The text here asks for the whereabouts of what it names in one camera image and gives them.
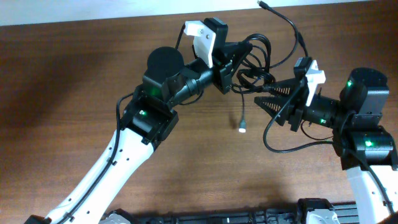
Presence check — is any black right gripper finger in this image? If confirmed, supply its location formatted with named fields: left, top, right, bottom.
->
left=264, top=78, right=302, bottom=96
left=254, top=96, right=290, bottom=123

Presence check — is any black right camera cable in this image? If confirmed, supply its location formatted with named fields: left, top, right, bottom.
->
left=262, top=83, right=394, bottom=215

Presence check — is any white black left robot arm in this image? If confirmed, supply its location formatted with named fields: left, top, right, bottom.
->
left=26, top=42, right=252, bottom=223

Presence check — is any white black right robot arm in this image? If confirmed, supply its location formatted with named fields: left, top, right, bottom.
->
left=254, top=68, right=397, bottom=223

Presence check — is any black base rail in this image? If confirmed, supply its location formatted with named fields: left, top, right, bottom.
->
left=99, top=198, right=359, bottom=224

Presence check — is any black USB cable bundle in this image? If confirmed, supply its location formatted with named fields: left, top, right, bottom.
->
left=229, top=0, right=309, bottom=134

